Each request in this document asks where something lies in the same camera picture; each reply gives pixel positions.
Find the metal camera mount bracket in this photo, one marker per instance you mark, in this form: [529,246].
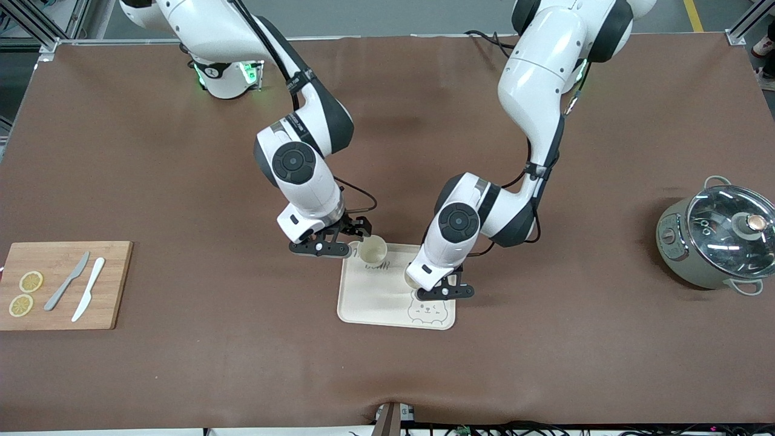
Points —
[389,421]

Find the lemon slice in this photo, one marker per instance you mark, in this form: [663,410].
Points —
[21,305]
[31,281]

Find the grey plastic knife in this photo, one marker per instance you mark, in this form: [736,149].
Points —
[63,287]

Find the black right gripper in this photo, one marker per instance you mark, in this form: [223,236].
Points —
[349,226]

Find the white plastic knife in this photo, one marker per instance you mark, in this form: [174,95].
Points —
[91,284]

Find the cream tray with bear print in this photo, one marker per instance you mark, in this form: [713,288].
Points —
[369,297]

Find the bamboo cutting board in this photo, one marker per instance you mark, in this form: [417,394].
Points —
[66,315]

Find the white IKEA cup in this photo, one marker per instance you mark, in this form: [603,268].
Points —
[409,280]
[373,249]

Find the aluminium frame post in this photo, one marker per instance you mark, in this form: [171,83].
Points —
[36,30]
[746,24]

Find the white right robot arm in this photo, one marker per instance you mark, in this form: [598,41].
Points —
[303,181]

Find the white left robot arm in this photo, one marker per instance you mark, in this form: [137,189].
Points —
[539,79]

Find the grey pot with glass lid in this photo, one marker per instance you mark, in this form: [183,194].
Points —
[684,260]

